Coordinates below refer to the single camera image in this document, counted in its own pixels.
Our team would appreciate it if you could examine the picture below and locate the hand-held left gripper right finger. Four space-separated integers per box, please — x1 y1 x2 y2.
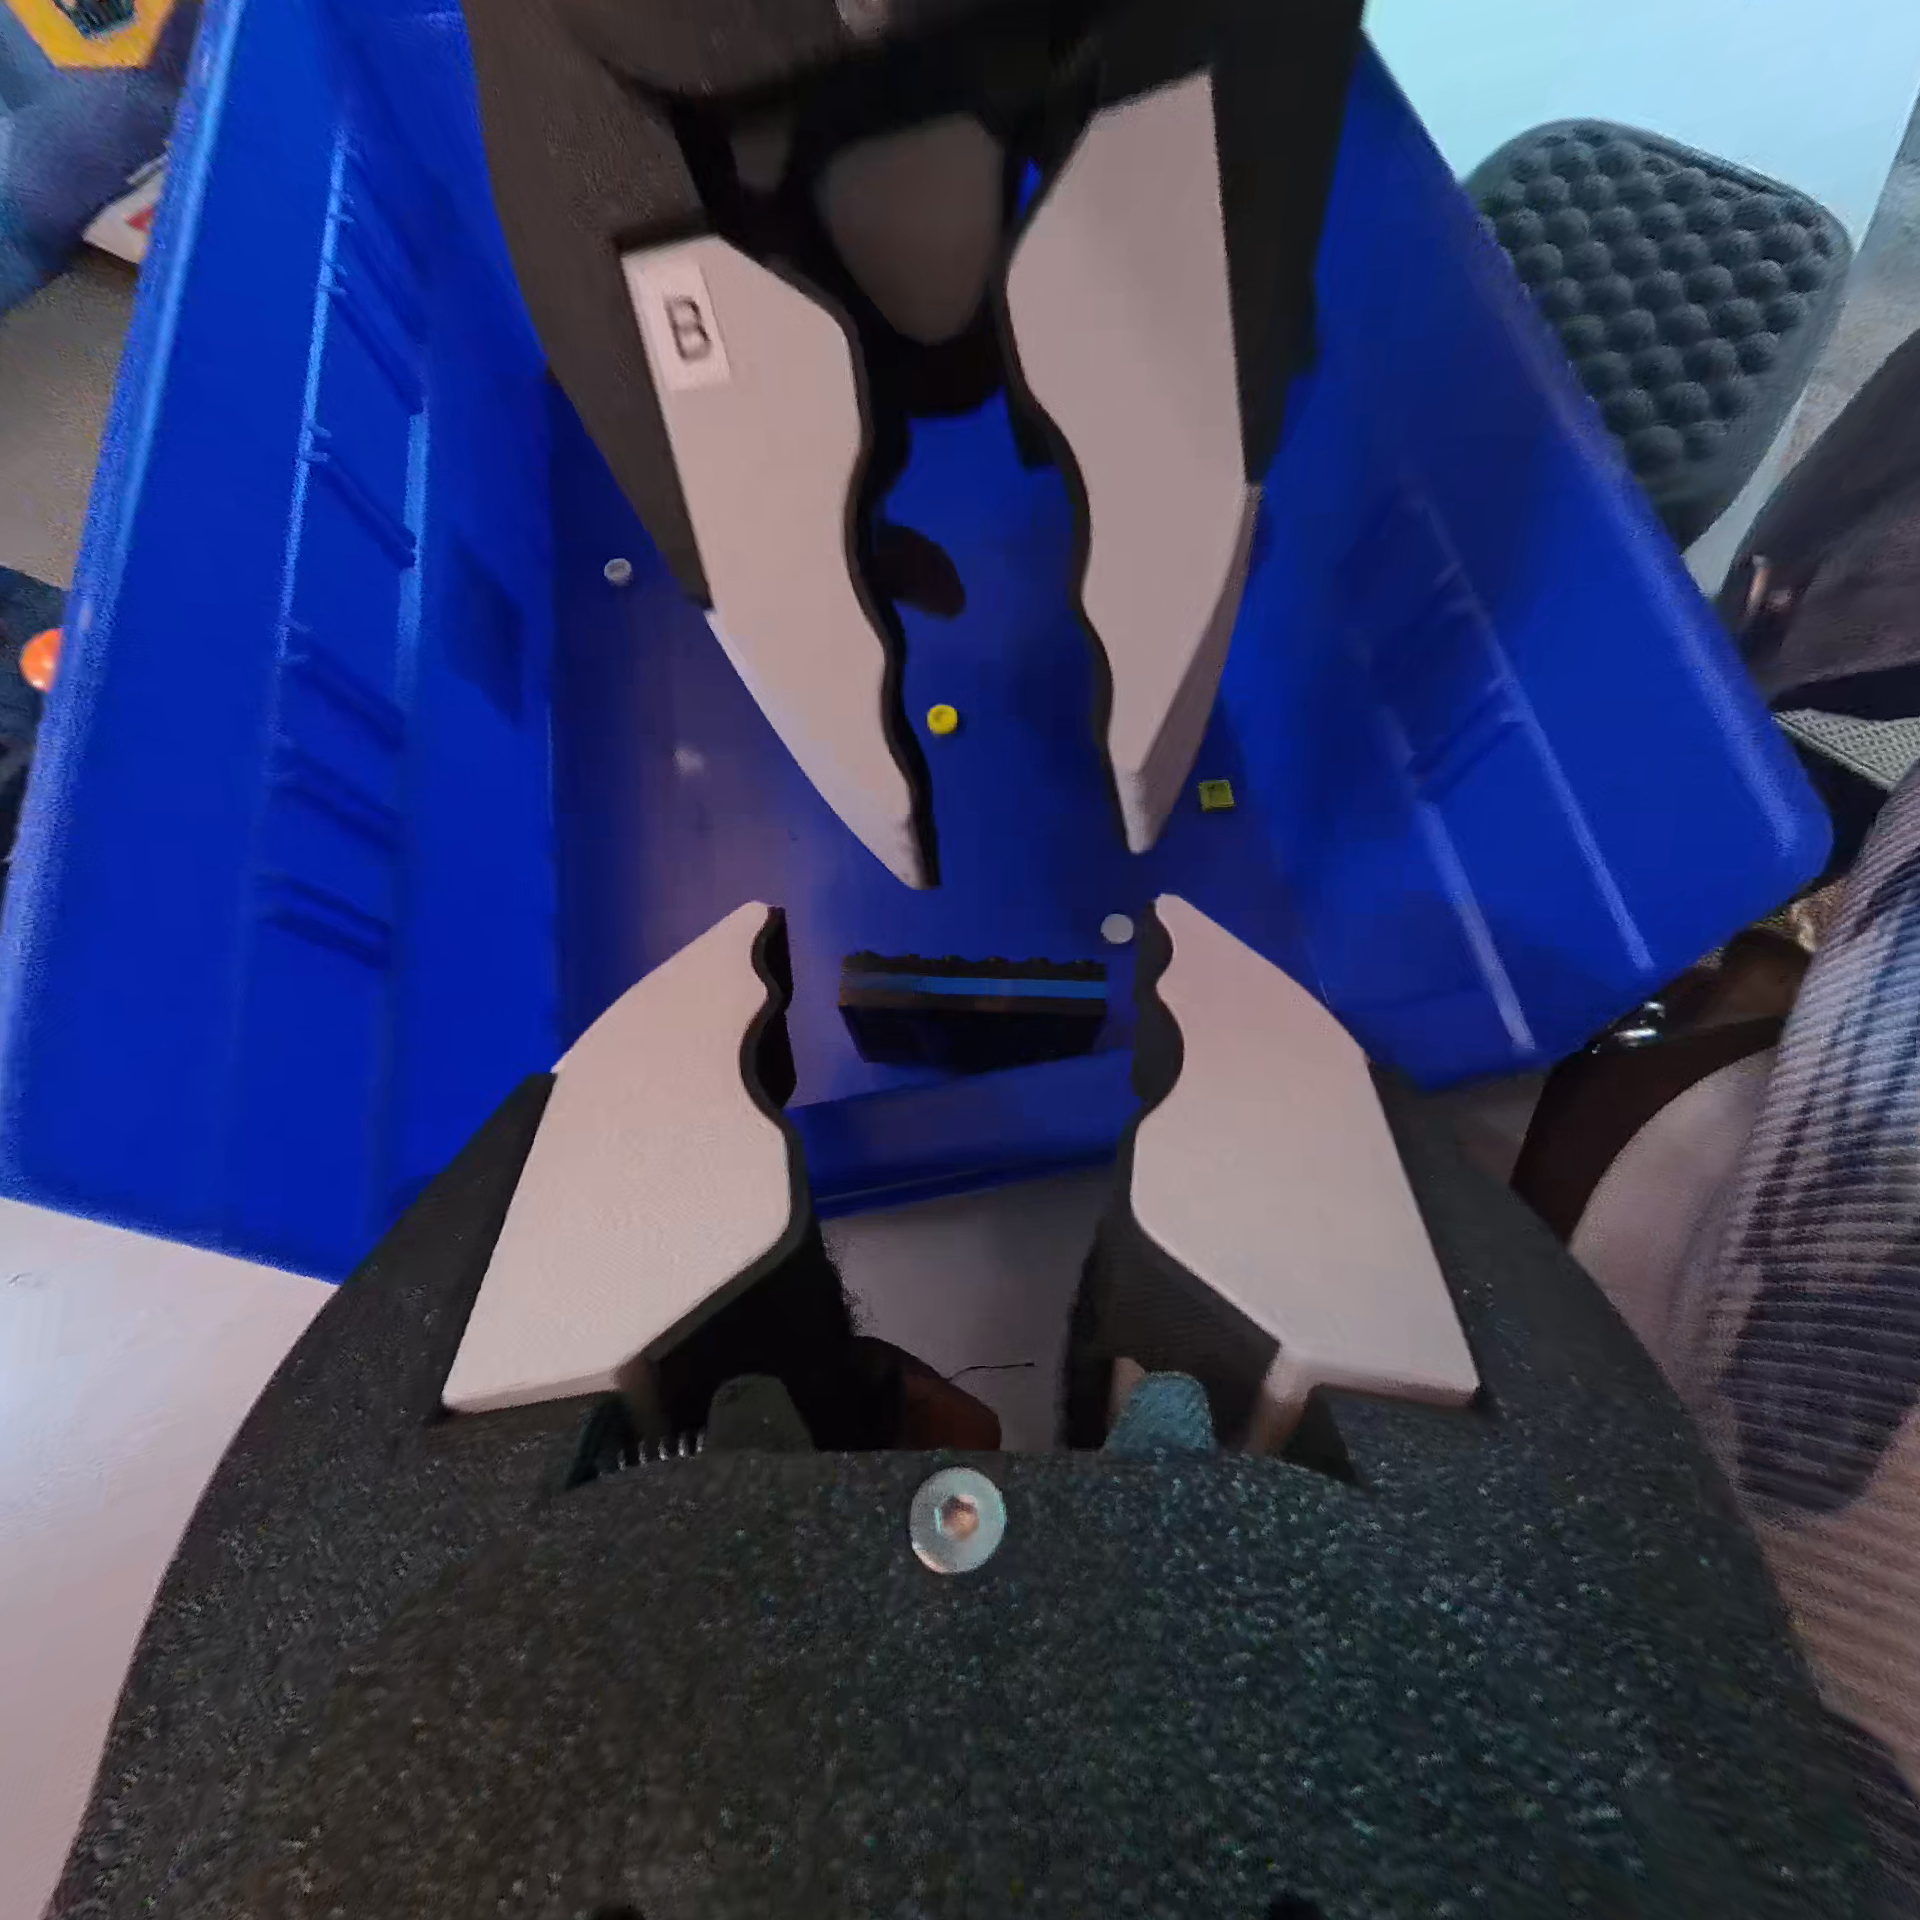
1099 891 1488 1455

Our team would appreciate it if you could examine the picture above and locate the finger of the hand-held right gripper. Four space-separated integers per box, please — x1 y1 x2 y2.
1001 67 1262 858
619 229 944 894

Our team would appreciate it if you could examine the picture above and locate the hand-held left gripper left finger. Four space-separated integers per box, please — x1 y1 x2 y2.
438 901 825 1449

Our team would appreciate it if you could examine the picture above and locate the black blue brick plate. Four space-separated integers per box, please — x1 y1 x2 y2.
836 948 1116 1069

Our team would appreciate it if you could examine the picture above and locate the blue plastic bin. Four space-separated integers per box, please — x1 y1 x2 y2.
0 0 1840 1286

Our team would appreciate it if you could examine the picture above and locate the person's leg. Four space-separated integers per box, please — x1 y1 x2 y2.
1558 1020 1802 1442

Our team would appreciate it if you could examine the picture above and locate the instruction booklet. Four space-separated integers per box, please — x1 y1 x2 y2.
83 158 169 265

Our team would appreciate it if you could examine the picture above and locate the black dimpled pad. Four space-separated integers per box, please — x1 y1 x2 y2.
1464 119 1856 548

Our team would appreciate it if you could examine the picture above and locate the blue toy set box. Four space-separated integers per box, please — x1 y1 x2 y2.
0 0 203 308

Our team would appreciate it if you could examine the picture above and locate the dark bag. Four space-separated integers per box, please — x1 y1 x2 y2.
1709 351 1920 789

